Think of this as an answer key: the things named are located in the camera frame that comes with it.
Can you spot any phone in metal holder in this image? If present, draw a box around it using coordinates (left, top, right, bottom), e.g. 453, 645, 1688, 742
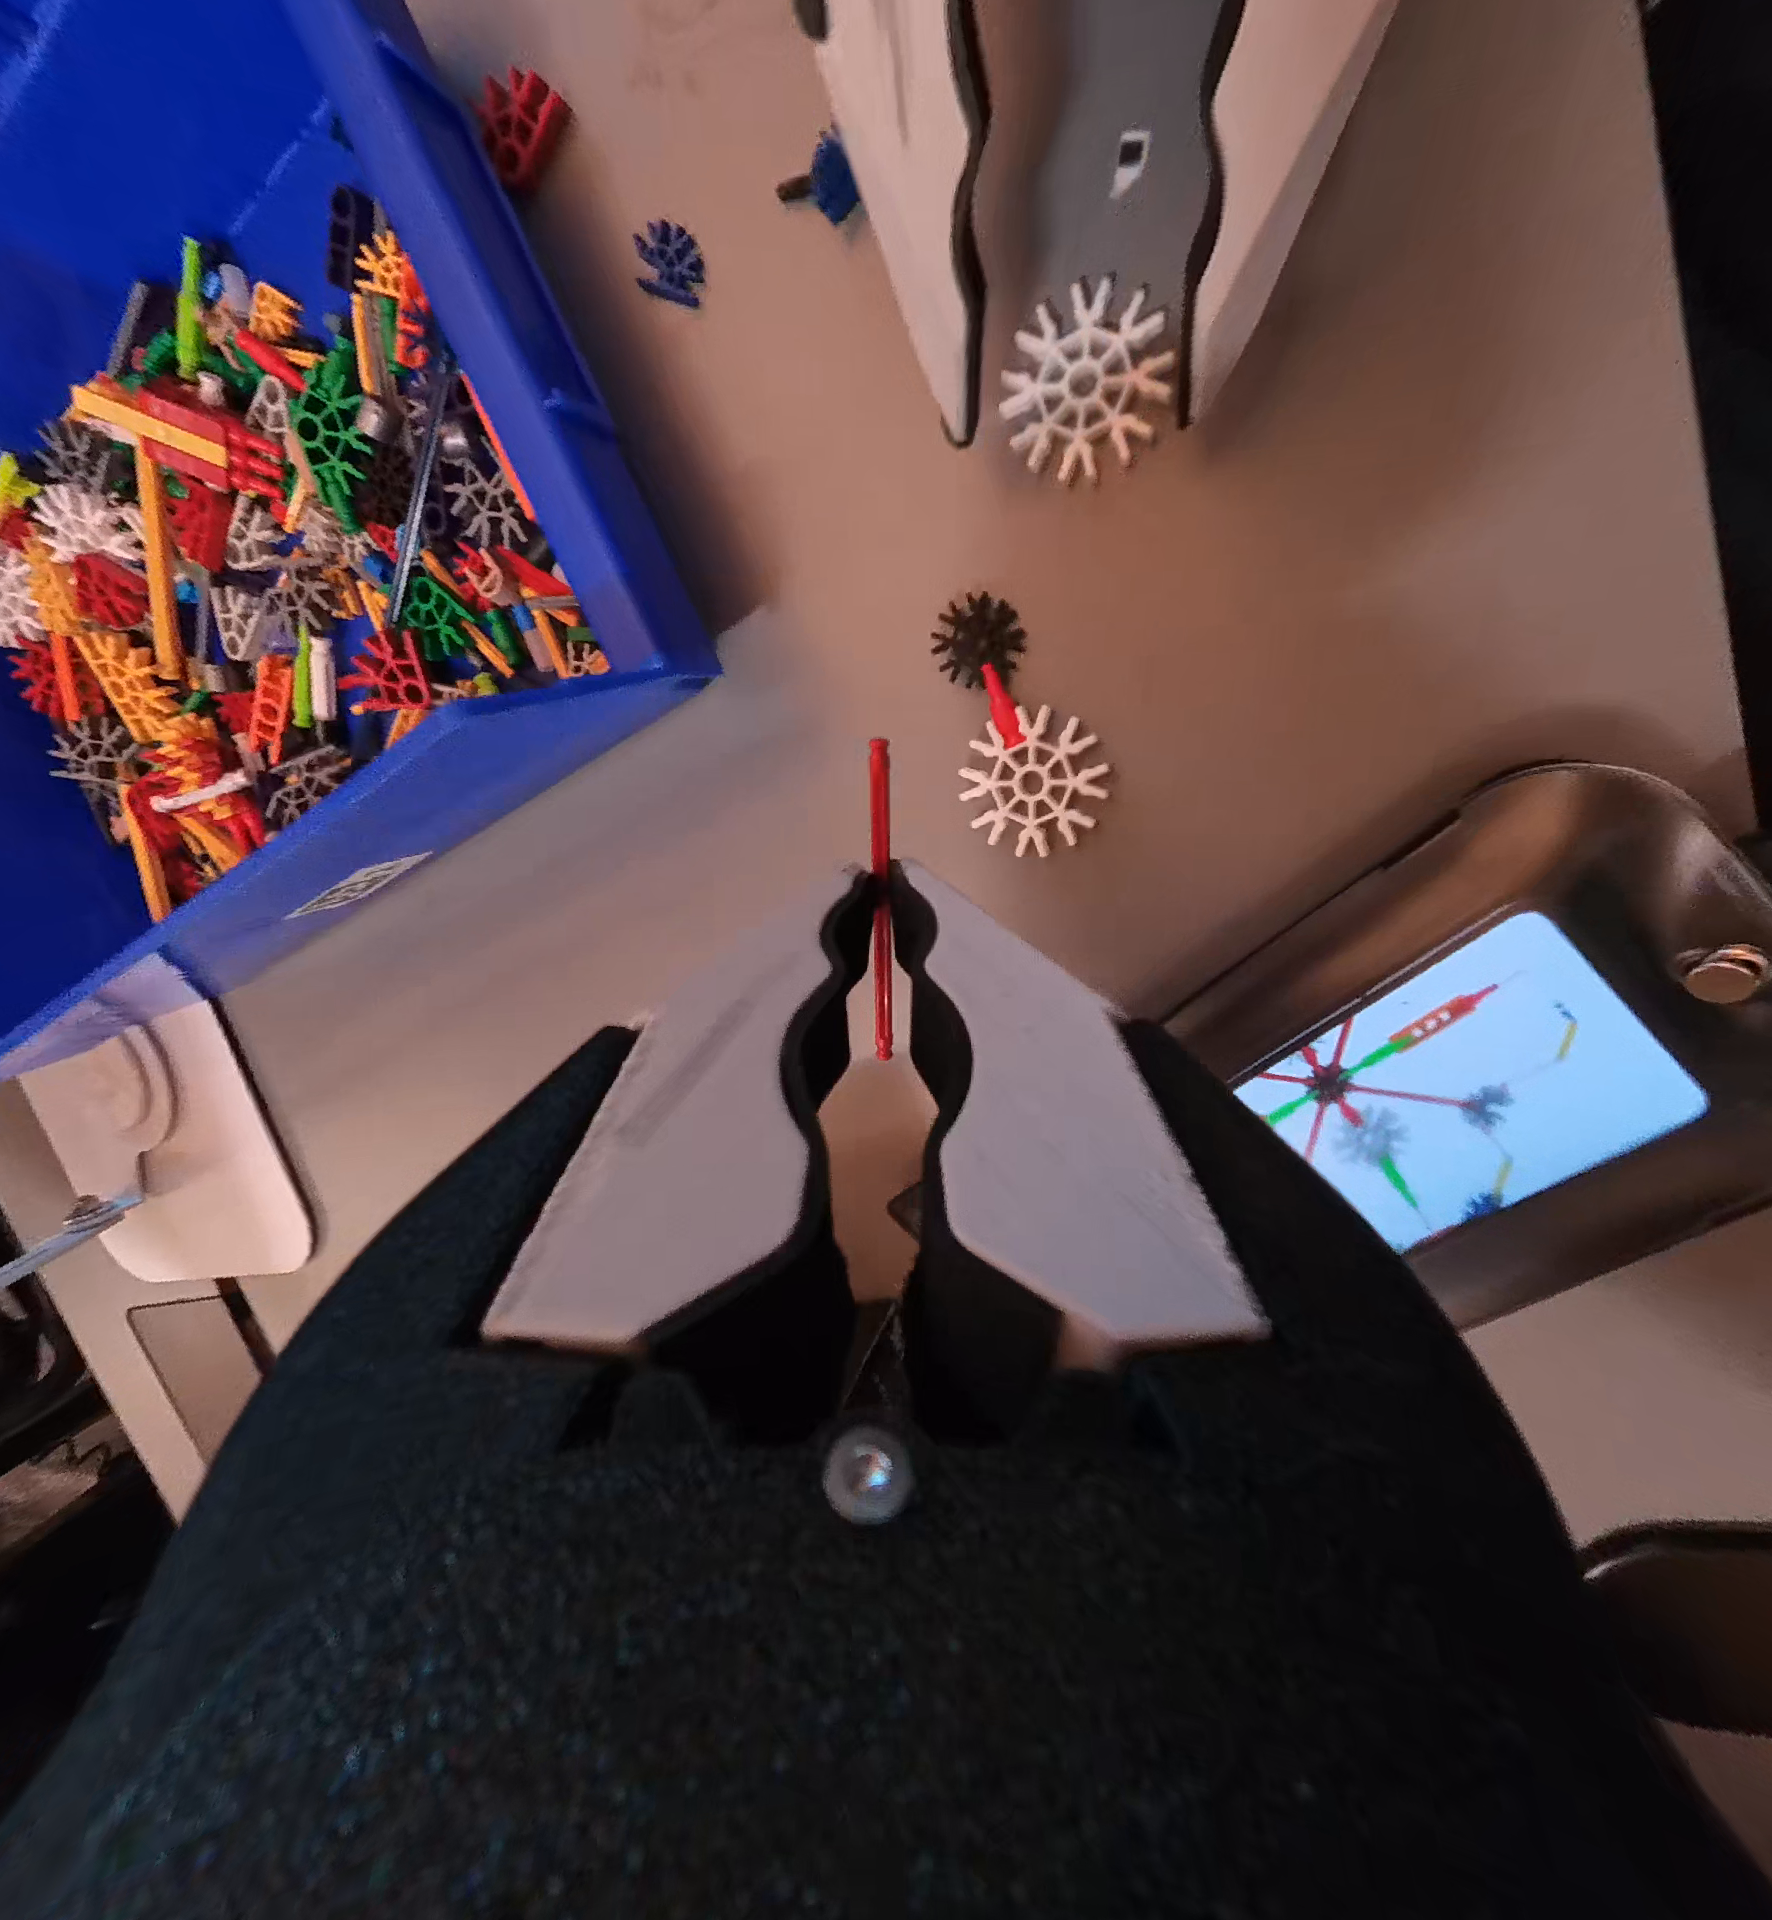
1163, 761, 1772, 1337

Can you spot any white plastic mount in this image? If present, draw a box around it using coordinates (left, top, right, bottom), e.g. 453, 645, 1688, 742
0, 995, 322, 1286

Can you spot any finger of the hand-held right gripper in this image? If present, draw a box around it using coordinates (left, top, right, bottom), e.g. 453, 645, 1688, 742
1173, 0, 1407, 433
811, 0, 996, 450

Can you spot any red toy connector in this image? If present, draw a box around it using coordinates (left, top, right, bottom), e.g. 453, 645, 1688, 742
474, 65, 574, 191

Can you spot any long red toy rod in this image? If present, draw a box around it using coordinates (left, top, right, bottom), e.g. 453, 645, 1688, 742
865, 735, 896, 1063

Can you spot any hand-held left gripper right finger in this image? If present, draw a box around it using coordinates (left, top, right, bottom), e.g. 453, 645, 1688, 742
886, 859, 1273, 1373

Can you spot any pile of colourful toy pieces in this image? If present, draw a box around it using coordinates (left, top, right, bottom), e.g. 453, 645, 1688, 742
0, 187, 613, 925

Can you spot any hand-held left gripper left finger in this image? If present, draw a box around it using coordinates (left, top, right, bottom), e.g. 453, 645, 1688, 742
477, 860, 879, 1354

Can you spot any dark blue toy connector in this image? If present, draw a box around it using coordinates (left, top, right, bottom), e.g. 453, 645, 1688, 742
633, 218, 709, 311

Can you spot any black toy connector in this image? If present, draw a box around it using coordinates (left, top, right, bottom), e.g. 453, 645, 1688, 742
928, 590, 1028, 691

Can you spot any grey metal strip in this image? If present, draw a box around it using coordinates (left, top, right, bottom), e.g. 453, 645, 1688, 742
0, 1186, 146, 1332

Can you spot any blue plastic bin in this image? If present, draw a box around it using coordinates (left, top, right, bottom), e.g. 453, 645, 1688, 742
0, 0, 725, 1120

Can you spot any blue toy piece with rod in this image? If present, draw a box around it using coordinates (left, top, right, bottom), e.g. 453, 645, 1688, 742
775, 126, 867, 228

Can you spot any white snowflake toy connector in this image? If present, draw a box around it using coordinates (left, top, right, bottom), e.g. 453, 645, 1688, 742
956, 703, 1114, 860
993, 273, 1181, 486

